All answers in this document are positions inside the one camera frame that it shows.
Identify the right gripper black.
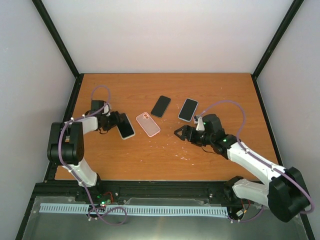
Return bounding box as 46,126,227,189
174,125,213,147

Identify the white phone case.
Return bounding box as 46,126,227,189
116,113,136,140

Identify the phone with teal edge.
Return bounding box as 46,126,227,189
117,114,135,138

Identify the light blue phone case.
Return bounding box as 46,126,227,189
177,98,199,123

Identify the black phone green edge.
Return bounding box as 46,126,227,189
150,95,171,118

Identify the pink phone case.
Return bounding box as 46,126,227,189
135,112,161,138

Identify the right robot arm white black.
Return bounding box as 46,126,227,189
174,114,315,223

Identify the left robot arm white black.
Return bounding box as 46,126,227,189
47,100,124,202

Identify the small circuit board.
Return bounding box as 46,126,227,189
97,191,114,207

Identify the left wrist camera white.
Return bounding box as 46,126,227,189
101,103,112,116

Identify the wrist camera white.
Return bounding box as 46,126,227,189
101,103,112,116
193,115,205,132

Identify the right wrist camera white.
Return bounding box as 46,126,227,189
193,115,205,132

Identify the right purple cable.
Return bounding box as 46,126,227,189
194,99,315,215

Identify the black aluminium frame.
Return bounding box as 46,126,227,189
16,0,303,240

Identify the light blue cable duct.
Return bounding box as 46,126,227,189
38,203,229,218

